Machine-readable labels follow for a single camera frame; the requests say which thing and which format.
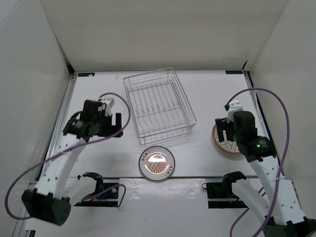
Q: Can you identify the white plate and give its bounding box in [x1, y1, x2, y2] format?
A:
[212, 125, 241, 155]

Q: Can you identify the metal wire dish rack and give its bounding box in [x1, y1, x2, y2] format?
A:
[123, 68, 197, 144]

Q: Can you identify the plate with orange sunburst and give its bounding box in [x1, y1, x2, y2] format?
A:
[138, 146, 176, 182]

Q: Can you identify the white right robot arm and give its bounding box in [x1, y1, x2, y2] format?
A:
[215, 110, 316, 237]

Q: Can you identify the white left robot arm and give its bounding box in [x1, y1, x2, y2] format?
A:
[22, 98, 123, 226]

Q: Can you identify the left blue corner label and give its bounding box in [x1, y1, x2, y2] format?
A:
[78, 73, 95, 77]

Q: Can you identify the blue corner label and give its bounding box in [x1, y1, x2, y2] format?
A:
[225, 70, 243, 75]
[78, 73, 95, 77]

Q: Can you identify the right blue corner label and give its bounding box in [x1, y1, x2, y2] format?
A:
[225, 70, 243, 75]

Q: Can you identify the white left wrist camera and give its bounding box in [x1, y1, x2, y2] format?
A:
[98, 97, 115, 117]

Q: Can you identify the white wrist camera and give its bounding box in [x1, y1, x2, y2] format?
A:
[224, 100, 243, 123]
[98, 97, 115, 117]

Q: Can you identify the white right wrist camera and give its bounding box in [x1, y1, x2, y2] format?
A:
[224, 100, 243, 123]

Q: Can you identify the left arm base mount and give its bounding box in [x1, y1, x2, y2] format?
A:
[75, 180, 124, 207]

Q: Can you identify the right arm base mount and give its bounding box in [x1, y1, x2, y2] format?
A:
[201, 182, 247, 209]

